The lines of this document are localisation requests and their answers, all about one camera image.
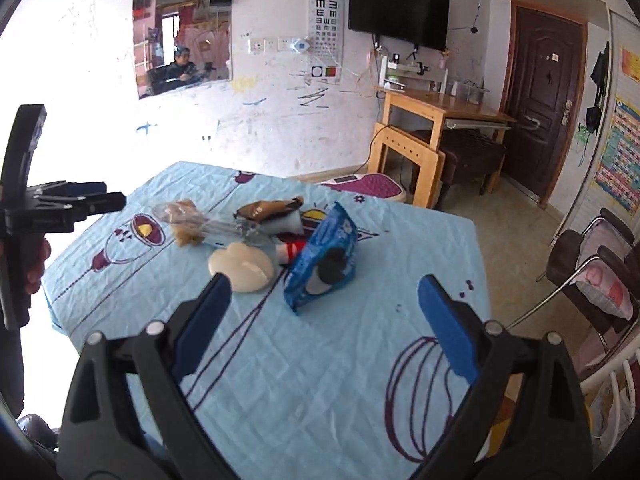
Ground white desk shelf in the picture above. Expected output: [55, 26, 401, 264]
[380, 52, 448, 93]

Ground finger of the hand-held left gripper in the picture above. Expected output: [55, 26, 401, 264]
[37, 180, 107, 199]
[50, 191, 127, 222]

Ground dark brown bench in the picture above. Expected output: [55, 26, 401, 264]
[412, 129, 507, 211]

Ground white metal chair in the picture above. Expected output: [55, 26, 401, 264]
[580, 340, 640, 456]

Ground white purple floor scale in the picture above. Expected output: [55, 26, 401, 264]
[317, 172, 402, 204]

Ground dark brown door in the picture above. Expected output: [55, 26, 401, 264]
[500, 0, 588, 209]

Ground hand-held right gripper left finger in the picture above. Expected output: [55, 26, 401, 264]
[57, 272, 236, 480]

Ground colourful grid wall poster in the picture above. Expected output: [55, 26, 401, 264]
[593, 96, 640, 218]

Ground row of wall sockets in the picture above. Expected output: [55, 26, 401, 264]
[248, 37, 313, 56]

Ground hanging black bags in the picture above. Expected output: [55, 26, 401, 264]
[585, 42, 611, 136]

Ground grey white packet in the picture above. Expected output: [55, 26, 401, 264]
[260, 210, 307, 237]

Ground black wall television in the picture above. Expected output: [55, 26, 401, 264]
[347, 0, 450, 51]

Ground person's left hand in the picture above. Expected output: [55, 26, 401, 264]
[22, 235, 52, 296]

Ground brown armchair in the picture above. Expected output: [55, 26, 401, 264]
[545, 207, 640, 361]

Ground small red white packet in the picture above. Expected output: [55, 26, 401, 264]
[274, 239, 307, 266]

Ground pink cushion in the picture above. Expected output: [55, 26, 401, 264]
[575, 265, 633, 321]

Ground wooden desk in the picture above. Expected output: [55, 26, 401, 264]
[369, 85, 517, 209]

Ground brown snack packet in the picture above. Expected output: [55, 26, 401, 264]
[233, 196, 305, 222]

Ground blue cookie packet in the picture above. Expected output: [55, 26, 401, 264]
[283, 202, 359, 314]

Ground light blue printed tablecloth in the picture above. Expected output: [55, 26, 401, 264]
[42, 161, 493, 480]

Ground eye chart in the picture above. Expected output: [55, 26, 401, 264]
[307, 0, 346, 84]

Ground clear plastic snack packet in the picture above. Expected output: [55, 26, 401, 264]
[152, 199, 266, 248]

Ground cream round bun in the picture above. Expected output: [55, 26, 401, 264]
[207, 242, 275, 292]

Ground red yellow wall poster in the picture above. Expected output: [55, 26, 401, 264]
[620, 49, 640, 81]

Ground wall mirror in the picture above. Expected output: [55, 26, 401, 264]
[132, 0, 235, 100]

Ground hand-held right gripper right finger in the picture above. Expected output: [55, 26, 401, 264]
[405, 274, 594, 480]

